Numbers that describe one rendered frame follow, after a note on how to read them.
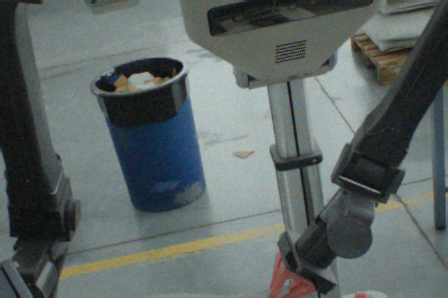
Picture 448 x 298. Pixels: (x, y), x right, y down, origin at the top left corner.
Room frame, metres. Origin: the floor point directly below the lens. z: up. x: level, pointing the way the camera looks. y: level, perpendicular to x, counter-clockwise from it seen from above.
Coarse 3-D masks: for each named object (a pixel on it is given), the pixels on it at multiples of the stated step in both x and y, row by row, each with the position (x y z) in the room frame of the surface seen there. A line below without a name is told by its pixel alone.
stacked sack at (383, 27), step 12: (396, 12) 4.12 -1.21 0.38; (408, 12) 4.05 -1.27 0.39; (420, 12) 4.00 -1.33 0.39; (432, 12) 3.97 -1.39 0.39; (372, 24) 4.06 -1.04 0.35; (384, 24) 3.97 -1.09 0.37; (396, 24) 3.93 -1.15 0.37; (408, 24) 3.89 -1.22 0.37; (420, 24) 3.87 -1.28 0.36; (372, 36) 3.95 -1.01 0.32; (384, 36) 3.86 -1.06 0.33; (396, 36) 3.86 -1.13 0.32; (408, 36) 3.86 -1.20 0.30
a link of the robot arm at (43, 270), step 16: (80, 208) 0.79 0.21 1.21; (16, 240) 0.75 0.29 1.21; (32, 240) 0.75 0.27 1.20; (48, 240) 0.75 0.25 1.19; (64, 240) 0.76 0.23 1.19; (16, 256) 0.72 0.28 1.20; (32, 256) 0.72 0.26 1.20; (32, 272) 0.69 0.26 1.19; (48, 272) 0.72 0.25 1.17; (32, 288) 0.68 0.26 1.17; (48, 288) 0.70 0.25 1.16
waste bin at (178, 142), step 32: (128, 64) 3.28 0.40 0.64; (160, 64) 3.26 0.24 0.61; (96, 96) 3.00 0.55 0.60; (128, 96) 2.82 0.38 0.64; (160, 96) 2.85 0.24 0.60; (128, 128) 2.87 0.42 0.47; (160, 128) 2.85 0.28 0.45; (192, 128) 2.99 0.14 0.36; (128, 160) 2.91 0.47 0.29; (160, 160) 2.86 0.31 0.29; (192, 160) 2.94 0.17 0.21; (160, 192) 2.86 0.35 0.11; (192, 192) 2.91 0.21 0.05
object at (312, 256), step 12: (288, 228) 0.83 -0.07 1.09; (312, 228) 0.78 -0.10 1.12; (324, 228) 0.77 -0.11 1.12; (288, 240) 0.80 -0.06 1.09; (300, 240) 0.78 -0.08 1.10; (312, 240) 0.77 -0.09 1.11; (324, 240) 0.76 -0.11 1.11; (300, 252) 0.77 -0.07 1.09; (312, 252) 0.76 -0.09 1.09; (324, 252) 0.76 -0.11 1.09; (300, 264) 0.74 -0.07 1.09; (312, 264) 0.75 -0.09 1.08; (324, 264) 0.76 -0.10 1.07; (324, 276) 0.74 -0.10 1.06
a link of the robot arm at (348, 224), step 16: (336, 176) 0.78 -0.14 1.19; (400, 176) 0.77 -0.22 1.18; (352, 192) 0.74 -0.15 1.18; (368, 192) 0.77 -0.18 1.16; (336, 208) 0.74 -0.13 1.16; (352, 208) 0.70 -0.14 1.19; (368, 208) 0.71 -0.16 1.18; (336, 224) 0.70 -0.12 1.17; (352, 224) 0.70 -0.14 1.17; (368, 224) 0.69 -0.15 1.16; (336, 240) 0.70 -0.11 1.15; (352, 240) 0.69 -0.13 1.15; (368, 240) 0.69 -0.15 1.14; (352, 256) 0.69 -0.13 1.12
